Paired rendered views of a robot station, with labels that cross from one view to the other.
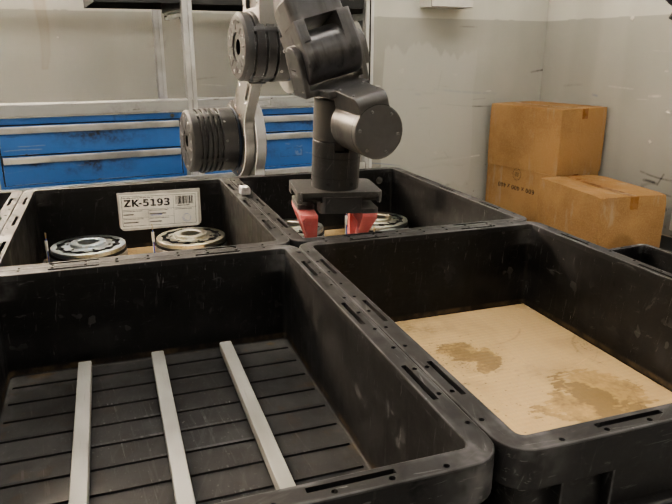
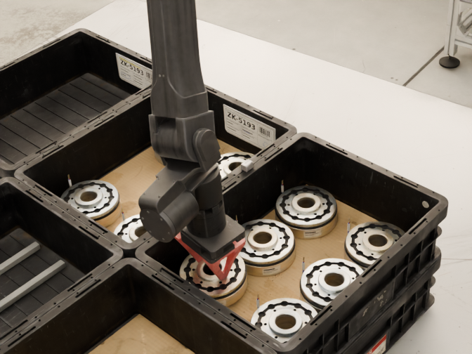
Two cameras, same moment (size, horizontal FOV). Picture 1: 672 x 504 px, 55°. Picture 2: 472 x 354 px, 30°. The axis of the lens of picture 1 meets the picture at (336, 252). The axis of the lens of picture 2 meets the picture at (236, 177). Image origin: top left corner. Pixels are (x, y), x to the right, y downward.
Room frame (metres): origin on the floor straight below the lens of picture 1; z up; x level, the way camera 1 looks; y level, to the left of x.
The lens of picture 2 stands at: (0.40, -0.87, 1.80)
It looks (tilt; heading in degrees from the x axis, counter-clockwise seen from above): 39 degrees down; 64
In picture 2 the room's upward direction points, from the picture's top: 4 degrees counter-clockwise
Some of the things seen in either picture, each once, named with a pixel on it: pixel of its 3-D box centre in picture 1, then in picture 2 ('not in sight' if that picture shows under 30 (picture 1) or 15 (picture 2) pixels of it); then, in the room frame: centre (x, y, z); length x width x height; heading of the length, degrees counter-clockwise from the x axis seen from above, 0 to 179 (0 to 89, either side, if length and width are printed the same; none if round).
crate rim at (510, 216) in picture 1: (358, 203); (294, 232); (0.89, -0.03, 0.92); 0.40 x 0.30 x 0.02; 19
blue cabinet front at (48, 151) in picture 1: (99, 185); not in sight; (2.60, 0.97, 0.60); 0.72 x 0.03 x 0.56; 115
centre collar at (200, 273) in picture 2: not in sight; (212, 269); (0.77, 0.01, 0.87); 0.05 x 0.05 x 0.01
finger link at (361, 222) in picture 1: (341, 226); (215, 252); (0.77, -0.01, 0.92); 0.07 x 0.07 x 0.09; 14
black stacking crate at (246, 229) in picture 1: (141, 259); (161, 179); (0.79, 0.25, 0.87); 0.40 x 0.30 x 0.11; 19
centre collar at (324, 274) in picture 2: not in sight; (333, 280); (0.92, -0.10, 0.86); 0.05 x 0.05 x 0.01
